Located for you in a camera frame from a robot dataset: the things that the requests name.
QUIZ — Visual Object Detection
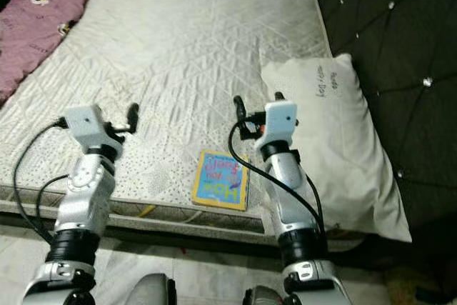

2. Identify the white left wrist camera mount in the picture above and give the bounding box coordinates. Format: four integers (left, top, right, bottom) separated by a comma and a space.
62, 104, 104, 150

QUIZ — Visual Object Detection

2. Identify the long black left arm cable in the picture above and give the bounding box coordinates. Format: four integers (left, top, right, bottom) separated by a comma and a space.
12, 121, 66, 247

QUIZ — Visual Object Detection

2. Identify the black tufted headboard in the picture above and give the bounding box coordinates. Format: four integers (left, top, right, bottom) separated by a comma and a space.
316, 0, 457, 249

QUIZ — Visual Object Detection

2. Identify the grey robot leg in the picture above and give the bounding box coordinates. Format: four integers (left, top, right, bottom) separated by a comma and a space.
132, 273, 178, 305
243, 285, 293, 305

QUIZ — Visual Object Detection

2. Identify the pink cartoon print blanket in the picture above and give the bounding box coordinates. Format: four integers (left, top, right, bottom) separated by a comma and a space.
0, 0, 108, 102

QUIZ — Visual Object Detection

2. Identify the white quilted mattress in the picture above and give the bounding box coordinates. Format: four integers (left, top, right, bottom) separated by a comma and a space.
0, 0, 351, 238

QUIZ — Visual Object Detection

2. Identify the white pillow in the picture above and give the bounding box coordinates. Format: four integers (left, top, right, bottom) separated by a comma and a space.
259, 53, 413, 243

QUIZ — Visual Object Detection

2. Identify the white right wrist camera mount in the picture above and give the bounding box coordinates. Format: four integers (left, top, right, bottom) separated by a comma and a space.
264, 101, 299, 145

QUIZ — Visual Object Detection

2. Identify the grey robot left leg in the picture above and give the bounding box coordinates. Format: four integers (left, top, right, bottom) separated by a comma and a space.
132, 273, 178, 305

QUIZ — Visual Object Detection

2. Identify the grey robot right leg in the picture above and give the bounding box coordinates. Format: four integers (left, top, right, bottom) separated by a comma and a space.
243, 285, 293, 305

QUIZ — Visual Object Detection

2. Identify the colourful children's board book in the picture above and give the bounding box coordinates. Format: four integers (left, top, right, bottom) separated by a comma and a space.
191, 149, 251, 211

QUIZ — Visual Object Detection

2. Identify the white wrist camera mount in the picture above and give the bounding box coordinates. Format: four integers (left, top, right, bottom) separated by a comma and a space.
62, 104, 104, 150
264, 101, 299, 145

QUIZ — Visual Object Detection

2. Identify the short black left arm cable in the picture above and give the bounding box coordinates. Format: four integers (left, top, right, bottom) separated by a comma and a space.
36, 173, 72, 241

